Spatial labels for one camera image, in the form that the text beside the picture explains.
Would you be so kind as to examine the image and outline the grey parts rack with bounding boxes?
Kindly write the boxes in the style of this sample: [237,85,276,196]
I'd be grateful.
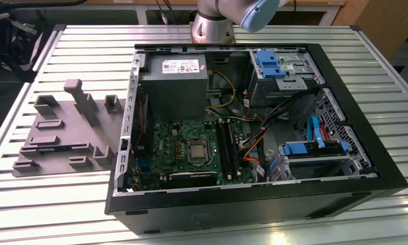
[12,79,127,178]

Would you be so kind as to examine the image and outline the grey power supply unit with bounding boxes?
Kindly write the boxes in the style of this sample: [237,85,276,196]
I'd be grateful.
[139,53,212,124]

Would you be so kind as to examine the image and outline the green motherboard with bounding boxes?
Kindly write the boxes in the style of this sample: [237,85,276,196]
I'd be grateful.
[152,119,256,190]

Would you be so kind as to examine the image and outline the CPU socket with metal cover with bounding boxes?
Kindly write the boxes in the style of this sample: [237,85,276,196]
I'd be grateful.
[184,137,215,166]

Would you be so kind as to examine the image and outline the silver CPU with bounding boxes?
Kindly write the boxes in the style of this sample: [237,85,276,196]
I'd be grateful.
[189,144,209,159]

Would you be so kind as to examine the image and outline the black graphics card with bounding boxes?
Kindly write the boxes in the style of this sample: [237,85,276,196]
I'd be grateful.
[167,171,219,189]

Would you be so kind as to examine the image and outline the blue plastic drive rails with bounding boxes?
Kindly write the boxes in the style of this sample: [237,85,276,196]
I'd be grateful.
[256,50,287,79]

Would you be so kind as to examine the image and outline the silver drive cage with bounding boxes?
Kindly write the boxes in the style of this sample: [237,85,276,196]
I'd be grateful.
[249,48,327,108]

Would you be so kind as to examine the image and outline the black PC case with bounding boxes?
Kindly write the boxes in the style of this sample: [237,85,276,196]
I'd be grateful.
[104,43,408,234]

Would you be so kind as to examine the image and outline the silver disk bay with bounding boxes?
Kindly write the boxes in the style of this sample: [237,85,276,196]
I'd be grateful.
[264,142,377,183]

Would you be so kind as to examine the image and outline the hard disk in blue carrier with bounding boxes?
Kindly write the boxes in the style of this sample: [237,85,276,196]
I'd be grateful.
[280,141,349,158]

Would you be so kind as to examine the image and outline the wooden cabinet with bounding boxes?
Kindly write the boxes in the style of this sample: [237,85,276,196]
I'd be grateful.
[332,0,408,60]

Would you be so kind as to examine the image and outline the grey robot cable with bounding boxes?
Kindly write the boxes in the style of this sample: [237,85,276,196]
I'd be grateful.
[155,0,173,26]

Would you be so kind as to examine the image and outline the yellow wire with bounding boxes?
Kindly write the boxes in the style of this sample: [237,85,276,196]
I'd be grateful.
[205,70,239,112]

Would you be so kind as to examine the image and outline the orange cable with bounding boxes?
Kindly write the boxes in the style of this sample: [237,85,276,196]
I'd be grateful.
[241,142,263,163]

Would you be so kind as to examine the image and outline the wooden desk white frame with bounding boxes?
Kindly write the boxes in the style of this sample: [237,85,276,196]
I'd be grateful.
[112,0,348,26]

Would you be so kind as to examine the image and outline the blue flat cable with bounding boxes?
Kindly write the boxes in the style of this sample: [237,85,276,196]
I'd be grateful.
[307,115,327,149]

